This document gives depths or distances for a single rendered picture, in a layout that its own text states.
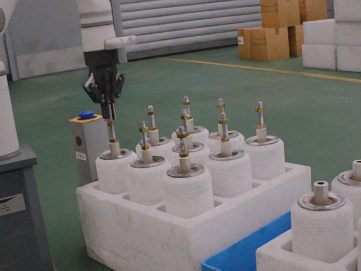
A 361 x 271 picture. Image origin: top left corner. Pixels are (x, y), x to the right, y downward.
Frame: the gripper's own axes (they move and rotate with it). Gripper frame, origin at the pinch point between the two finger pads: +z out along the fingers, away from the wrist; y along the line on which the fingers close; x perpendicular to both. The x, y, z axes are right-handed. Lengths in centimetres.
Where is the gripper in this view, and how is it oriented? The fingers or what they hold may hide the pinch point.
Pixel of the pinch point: (108, 112)
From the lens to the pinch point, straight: 115.8
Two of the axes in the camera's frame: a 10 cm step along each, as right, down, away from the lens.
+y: -5.0, 2.7, -8.2
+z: 1.1, 9.6, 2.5
